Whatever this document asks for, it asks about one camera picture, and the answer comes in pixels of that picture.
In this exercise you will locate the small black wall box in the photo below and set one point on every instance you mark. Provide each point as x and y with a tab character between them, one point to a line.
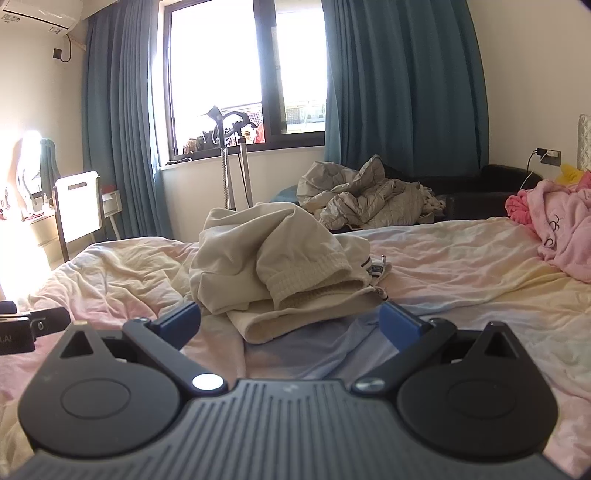
57	53

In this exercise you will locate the pastel bed sheet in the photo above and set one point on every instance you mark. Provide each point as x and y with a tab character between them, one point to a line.
461	277

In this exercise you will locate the crumpled beige clothes pile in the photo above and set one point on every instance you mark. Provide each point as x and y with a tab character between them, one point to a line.
360	194

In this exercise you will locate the light pink fleece robe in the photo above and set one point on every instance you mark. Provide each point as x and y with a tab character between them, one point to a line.
568	230

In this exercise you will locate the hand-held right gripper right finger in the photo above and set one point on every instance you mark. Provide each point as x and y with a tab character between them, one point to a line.
398	325

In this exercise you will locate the black sofa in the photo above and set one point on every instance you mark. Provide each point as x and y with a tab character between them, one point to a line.
485	189

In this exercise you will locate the white quilted headboard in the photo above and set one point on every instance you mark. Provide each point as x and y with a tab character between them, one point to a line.
584	143

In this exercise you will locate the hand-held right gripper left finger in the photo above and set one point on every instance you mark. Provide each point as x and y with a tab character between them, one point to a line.
182	323

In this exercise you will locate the white air conditioner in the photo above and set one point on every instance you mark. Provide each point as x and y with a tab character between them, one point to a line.
37	14

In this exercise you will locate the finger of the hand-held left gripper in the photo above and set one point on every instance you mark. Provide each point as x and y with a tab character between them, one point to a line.
51	318
16	339

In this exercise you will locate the deep pink fleece garment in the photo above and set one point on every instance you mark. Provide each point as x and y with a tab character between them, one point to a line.
517	207

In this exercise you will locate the dark green hanging cloth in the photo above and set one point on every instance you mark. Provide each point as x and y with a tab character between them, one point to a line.
50	161

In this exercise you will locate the white dresser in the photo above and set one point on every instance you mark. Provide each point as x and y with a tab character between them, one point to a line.
44	235

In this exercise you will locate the small white cabinet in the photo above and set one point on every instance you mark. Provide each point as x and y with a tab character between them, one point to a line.
111	203

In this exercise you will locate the blue curtain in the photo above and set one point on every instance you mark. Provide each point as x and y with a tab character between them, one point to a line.
120	115
406	83

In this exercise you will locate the dark framed window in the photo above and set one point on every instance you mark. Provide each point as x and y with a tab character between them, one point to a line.
221	69

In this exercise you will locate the white chair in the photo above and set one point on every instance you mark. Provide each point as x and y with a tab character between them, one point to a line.
76	207

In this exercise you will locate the yellow plush toy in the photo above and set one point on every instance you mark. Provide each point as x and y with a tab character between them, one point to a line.
567	174

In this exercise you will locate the cream pants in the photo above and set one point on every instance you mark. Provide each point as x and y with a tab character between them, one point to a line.
258	258

